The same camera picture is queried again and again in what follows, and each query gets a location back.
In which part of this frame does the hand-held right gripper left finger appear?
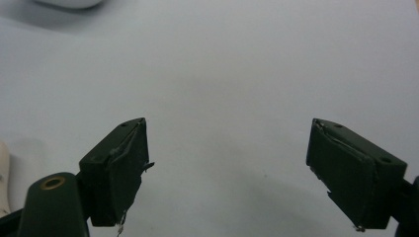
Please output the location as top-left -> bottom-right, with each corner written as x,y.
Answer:
78,117 -> 155,237

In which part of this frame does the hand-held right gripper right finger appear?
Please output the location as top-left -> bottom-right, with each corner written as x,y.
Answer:
305,118 -> 408,233

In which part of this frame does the cream white object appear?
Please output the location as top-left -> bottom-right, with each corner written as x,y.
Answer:
0,141 -> 12,218

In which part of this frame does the white round object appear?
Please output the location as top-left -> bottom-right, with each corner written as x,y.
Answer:
33,0 -> 106,10

